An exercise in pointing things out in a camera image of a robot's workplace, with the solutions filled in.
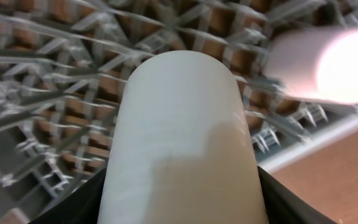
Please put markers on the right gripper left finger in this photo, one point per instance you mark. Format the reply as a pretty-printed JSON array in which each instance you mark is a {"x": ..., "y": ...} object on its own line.
[{"x": 80, "y": 207}]

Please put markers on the white cup green inside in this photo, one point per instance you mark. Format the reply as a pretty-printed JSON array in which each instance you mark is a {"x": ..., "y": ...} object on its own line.
[{"x": 181, "y": 151}]

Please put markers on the grey dishwasher rack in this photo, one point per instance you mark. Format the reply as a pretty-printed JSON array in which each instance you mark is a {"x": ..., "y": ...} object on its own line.
[{"x": 64, "y": 65}]

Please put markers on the white cup pink inside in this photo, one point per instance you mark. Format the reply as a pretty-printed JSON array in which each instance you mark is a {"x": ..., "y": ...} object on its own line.
[{"x": 318, "y": 65}]

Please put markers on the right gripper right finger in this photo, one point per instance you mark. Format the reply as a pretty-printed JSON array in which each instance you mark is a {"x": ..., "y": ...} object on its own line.
[{"x": 284, "y": 207}]

